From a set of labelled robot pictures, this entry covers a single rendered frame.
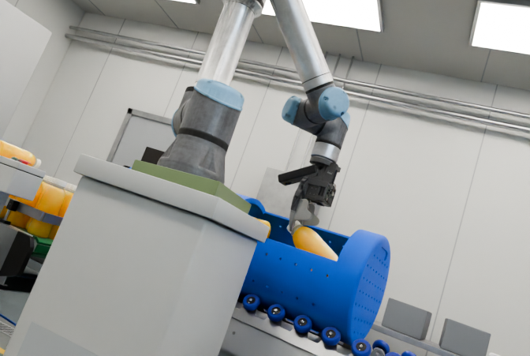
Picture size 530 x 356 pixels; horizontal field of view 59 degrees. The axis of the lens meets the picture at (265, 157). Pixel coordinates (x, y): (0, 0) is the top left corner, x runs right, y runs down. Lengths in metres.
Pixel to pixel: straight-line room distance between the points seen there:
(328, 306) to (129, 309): 0.49
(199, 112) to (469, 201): 3.97
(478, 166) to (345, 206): 1.29
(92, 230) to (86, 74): 5.81
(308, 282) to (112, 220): 0.50
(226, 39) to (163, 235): 0.57
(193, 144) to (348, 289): 0.48
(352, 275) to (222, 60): 0.61
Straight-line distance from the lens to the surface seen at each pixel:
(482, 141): 4.96
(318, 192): 1.27
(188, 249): 0.85
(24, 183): 1.64
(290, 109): 1.26
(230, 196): 0.98
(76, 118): 6.51
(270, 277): 1.22
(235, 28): 1.26
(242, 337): 1.25
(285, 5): 1.20
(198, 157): 0.98
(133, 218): 0.91
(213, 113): 1.02
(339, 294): 1.15
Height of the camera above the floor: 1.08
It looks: 11 degrees up
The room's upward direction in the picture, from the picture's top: 20 degrees clockwise
